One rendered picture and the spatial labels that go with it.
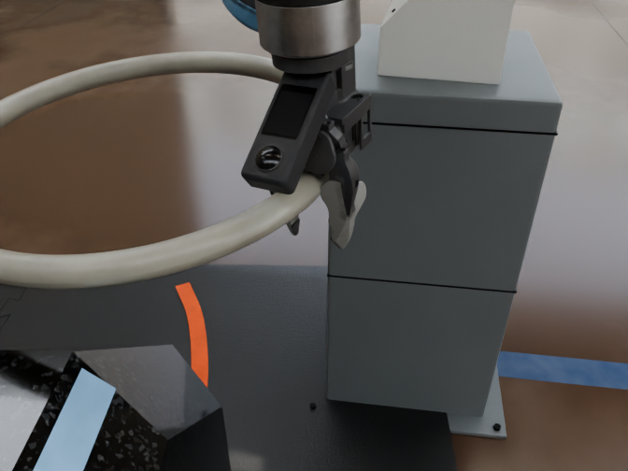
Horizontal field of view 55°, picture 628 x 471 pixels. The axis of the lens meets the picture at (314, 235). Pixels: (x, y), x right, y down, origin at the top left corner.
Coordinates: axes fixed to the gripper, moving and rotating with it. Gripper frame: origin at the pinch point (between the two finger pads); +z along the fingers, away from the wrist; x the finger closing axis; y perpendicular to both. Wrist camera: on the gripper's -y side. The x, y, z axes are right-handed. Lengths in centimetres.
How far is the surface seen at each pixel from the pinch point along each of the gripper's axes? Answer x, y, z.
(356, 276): 19, 44, 47
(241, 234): 0.9, -10.4, -7.0
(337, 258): 22, 42, 43
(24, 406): 11.3, -29.4, 1.5
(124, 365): 14.0, -17.8, 9.9
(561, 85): 22, 289, 104
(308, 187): -1.1, -1.8, -7.5
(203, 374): 58, 29, 86
